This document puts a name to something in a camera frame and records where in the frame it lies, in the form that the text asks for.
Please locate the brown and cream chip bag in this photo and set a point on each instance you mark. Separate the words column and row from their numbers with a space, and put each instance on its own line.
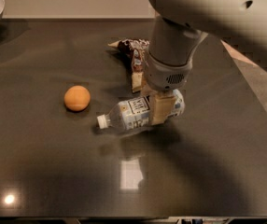
column 135, row 49

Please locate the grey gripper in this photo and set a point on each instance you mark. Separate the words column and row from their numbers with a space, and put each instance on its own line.
column 162, row 76

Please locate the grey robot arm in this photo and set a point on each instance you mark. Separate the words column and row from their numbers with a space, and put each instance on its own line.
column 179, row 29

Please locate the blue label plastic bottle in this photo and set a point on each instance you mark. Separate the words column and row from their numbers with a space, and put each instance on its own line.
column 135, row 113

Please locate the orange fruit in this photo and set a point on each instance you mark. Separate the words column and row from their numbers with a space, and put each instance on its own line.
column 77, row 98

